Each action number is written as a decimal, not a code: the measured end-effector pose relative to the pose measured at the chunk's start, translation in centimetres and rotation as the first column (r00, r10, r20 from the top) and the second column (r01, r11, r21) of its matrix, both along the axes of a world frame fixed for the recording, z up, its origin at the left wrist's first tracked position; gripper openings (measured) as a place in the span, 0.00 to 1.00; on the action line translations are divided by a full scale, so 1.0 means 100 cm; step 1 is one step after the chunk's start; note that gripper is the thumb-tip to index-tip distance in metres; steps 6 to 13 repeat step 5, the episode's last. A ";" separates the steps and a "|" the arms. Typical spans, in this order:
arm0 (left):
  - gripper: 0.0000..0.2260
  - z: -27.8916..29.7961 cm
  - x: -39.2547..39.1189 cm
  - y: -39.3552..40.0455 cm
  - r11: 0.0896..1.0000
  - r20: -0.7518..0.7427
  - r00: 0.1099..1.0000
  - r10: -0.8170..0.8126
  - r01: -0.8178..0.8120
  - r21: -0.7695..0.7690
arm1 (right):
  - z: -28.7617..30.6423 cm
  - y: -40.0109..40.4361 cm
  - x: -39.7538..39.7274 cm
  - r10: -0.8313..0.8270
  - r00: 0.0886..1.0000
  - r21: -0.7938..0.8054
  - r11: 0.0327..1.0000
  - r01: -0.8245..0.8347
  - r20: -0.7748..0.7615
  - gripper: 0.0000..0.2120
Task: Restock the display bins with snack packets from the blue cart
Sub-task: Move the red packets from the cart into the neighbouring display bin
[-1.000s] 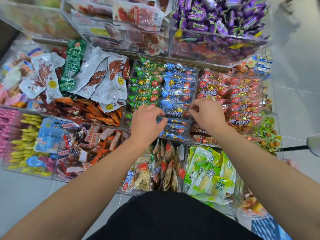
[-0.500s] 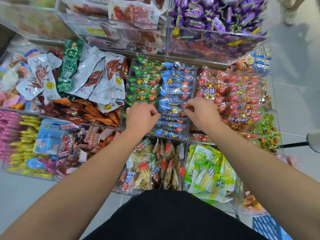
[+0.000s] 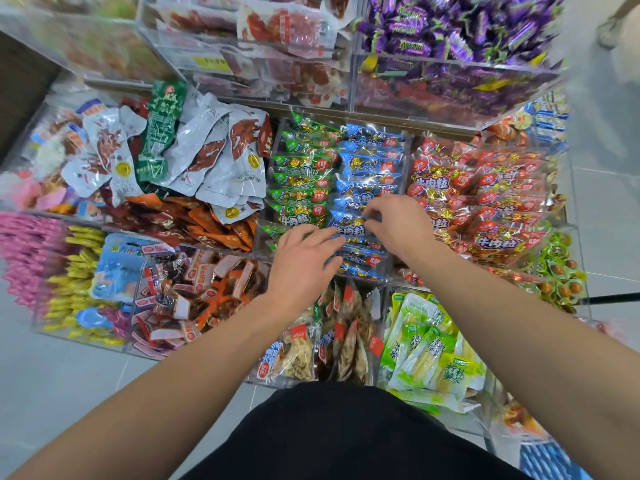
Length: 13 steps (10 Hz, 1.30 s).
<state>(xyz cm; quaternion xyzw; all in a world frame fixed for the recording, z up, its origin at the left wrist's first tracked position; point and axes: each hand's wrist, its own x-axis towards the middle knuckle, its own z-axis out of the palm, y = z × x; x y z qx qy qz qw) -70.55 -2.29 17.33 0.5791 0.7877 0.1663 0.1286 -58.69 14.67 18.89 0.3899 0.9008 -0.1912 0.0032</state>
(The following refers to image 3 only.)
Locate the person's right forearm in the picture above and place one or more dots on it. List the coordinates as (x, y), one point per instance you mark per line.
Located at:
(540, 345)

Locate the black pole rod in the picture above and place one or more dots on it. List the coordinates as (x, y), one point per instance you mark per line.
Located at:
(612, 298)

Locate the person's left forearm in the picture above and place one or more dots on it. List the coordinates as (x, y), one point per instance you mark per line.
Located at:
(140, 395)

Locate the pile of blue orange packets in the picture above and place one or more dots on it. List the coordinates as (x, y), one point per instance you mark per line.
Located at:
(550, 115)

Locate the pile of lime green packets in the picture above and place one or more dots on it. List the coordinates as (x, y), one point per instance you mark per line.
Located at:
(425, 350)

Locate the pile of white meat packets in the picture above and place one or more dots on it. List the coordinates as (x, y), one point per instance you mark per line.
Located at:
(210, 150)

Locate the person's right hand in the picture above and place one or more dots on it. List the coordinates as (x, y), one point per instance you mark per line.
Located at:
(400, 227)

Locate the pile of red brown packets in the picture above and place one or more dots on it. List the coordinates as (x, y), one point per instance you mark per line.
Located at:
(160, 300)

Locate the pile of assorted small packets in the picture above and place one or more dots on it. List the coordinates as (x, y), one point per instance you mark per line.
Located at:
(60, 155)

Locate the person's black clothing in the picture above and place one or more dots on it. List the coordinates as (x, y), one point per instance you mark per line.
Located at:
(350, 435)

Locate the blue plastic shopping basket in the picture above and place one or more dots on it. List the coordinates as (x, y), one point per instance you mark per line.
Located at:
(555, 463)

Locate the pile of purple candies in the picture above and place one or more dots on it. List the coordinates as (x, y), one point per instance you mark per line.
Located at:
(460, 25)

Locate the pile of green egg packets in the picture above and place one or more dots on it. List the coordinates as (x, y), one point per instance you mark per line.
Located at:
(560, 270)

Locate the pile of yellow packets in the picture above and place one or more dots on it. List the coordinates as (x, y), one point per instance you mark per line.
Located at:
(80, 30)

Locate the green vacuum packet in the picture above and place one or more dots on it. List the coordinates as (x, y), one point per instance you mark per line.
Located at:
(160, 130)

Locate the beef cube packets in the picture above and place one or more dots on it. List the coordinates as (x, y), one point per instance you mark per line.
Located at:
(480, 200)

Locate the blue toy candy packet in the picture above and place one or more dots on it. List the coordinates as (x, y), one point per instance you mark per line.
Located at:
(118, 270)

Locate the pile of yellow candies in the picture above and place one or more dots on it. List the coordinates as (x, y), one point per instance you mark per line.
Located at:
(75, 290)

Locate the person's left hand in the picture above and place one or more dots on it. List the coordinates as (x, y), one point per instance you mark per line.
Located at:
(300, 267)

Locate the row of blue beef packets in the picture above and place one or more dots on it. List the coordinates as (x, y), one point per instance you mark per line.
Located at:
(365, 180)

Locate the pile of pink candy sticks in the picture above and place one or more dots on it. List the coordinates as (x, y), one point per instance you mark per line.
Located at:
(30, 255)

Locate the pile of beige packets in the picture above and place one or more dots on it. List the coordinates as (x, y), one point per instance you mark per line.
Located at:
(330, 345)

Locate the pile of red sausage packets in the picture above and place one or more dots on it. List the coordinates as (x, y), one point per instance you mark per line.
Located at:
(270, 40)

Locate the pile of pink-label meat packets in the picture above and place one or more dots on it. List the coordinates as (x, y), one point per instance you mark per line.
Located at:
(520, 420)

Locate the pile of orange brown packets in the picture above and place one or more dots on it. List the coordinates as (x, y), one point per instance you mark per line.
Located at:
(515, 125)

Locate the clear acrylic snack shelves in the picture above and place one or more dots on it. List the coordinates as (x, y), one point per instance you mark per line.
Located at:
(320, 105)

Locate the pile of dark orange packets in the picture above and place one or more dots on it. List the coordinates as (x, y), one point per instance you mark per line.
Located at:
(190, 220)

